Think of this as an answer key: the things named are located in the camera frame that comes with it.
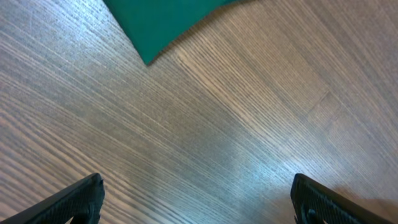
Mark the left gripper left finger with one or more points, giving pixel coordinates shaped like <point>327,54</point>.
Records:
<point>80,202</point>

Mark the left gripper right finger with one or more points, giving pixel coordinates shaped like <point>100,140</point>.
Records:
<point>316,204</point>

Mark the folded green cloth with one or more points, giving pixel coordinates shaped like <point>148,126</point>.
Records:
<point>152,24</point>

